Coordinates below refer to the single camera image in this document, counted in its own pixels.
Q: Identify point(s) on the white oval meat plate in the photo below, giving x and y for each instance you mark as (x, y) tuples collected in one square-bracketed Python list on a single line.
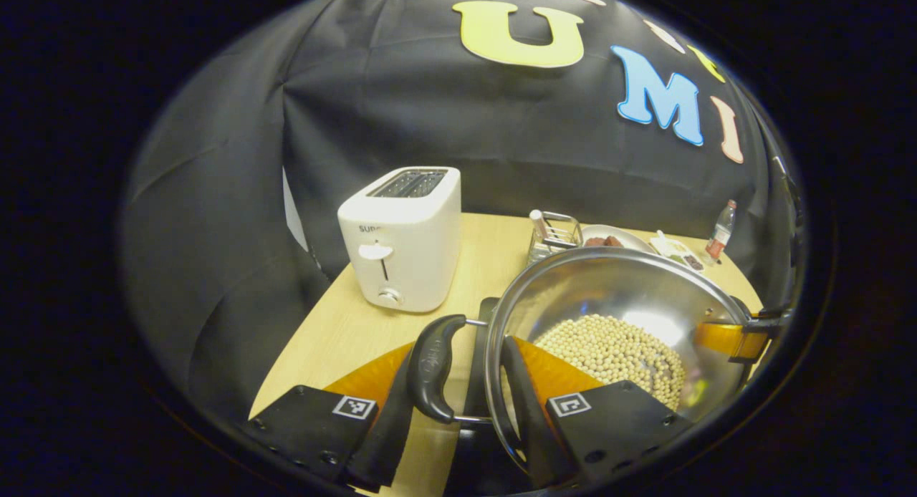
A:
[(616, 235)]

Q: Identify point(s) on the white divided bean dish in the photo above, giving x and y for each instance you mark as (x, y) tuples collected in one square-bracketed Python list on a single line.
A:
[(680, 252)]

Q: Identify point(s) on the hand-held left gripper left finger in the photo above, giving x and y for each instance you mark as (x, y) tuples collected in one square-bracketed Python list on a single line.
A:
[(390, 432)]

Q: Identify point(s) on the stainless steel pot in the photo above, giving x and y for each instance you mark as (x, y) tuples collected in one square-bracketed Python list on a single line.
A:
[(609, 282)]

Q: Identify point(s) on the pile of yellow soybeans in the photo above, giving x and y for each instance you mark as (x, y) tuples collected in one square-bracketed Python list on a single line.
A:
[(616, 350)]

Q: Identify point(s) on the clear plastic water bottle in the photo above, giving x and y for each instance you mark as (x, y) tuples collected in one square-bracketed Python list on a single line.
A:
[(720, 232)]

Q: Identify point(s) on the pink striped stick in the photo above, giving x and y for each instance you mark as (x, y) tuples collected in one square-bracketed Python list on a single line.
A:
[(539, 223)]

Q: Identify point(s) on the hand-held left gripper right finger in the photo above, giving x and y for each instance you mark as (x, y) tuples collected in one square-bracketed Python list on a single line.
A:
[(528, 407)]

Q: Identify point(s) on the black backdrop cloth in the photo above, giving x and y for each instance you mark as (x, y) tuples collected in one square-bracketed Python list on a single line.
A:
[(430, 110)]

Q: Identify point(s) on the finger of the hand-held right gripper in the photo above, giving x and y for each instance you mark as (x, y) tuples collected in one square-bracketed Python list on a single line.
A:
[(723, 337)]

